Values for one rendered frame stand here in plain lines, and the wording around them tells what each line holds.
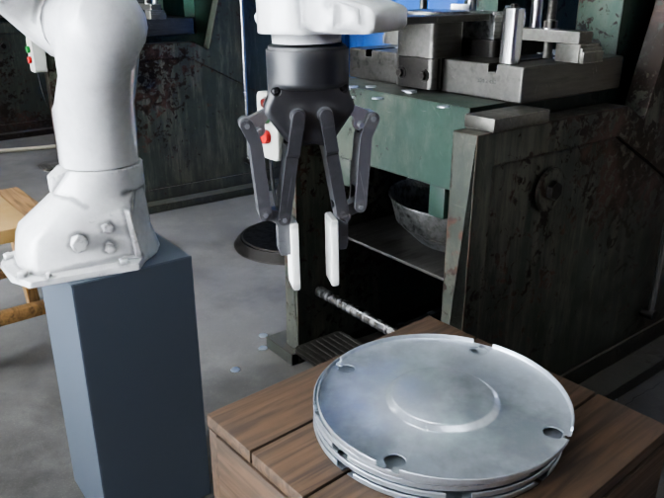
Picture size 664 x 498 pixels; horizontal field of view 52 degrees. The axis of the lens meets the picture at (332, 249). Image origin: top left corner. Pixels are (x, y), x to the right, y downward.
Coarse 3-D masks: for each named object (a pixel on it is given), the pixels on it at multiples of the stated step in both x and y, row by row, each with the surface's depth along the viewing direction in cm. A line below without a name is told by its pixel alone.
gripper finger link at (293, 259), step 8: (296, 224) 66; (296, 232) 66; (296, 240) 66; (296, 248) 66; (288, 256) 70; (296, 256) 67; (296, 264) 67; (296, 272) 67; (296, 280) 68; (296, 288) 68
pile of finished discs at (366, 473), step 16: (480, 352) 90; (352, 368) 87; (320, 432) 76; (544, 432) 74; (560, 432) 74; (336, 448) 73; (336, 464) 73; (352, 464) 71; (368, 464) 69; (400, 464) 69; (368, 480) 71; (384, 480) 69; (400, 480) 68; (416, 480) 67; (512, 480) 68; (528, 480) 69; (400, 496) 68; (416, 496) 69; (432, 496) 67; (448, 496) 67; (464, 496) 67; (480, 496) 67; (496, 496) 68; (512, 496) 69
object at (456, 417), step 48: (432, 336) 92; (336, 384) 82; (384, 384) 82; (432, 384) 80; (480, 384) 80; (528, 384) 82; (336, 432) 73; (384, 432) 73; (432, 432) 73; (480, 432) 73; (528, 432) 73; (432, 480) 66; (480, 480) 65
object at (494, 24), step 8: (496, 16) 125; (464, 24) 130; (472, 24) 129; (480, 24) 128; (488, 24) 126; (496, 24) 125; (464, 32) 131; (472, 32) 129; (480, 32) 128; (488, 32) 127; (496, 32) 126
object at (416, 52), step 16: (416, 16) 115; (432, 16) 116; (448, 16) 118; (464, 16) 121; (480, 16) 123; (400, 32) 126; (416, 32) 123; (432, 32) 120; (448, 32) 122; (400, 48) 127; (416, 48) 124; (432, 48) 121; (448, 48) 123; (400, 64) 128; (416, 64) 125; (432, 64) 122; (400, 80) 129; (416, 80) 126; (432, 80) 123
